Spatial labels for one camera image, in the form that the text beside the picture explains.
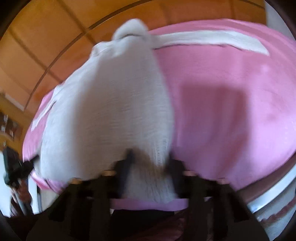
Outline pink bed cover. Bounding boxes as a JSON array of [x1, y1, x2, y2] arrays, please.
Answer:
[[23, 20, 295, 211]]

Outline wooden wall shelf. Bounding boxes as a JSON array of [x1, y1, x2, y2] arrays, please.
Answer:
[[1, 91, 26, 141]]

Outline person's left hand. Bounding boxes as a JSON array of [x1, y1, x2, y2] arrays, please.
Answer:
[[10, 178, 33, 216]]

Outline white bed frame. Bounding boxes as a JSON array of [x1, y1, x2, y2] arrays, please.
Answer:
[[239, 156, 296, 240]]

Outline wooden panelled wardrobe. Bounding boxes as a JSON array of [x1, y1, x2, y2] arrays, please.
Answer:
[[1, 1, 266, 113]]

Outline white knitted sweater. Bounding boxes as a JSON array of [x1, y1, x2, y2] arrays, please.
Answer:
[[31, 19, 268, 203]]

